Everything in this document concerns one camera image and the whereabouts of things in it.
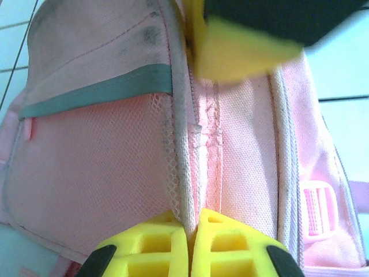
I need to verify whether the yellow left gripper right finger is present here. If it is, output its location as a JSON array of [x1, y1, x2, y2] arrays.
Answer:
[[190, 207, 287, 277]]

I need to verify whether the pink school backpack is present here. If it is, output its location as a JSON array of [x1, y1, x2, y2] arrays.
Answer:
[[0, 0, 369, 277]]

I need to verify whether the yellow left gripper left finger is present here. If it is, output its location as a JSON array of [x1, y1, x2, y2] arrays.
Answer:
[[96, 208, 189, 277]]

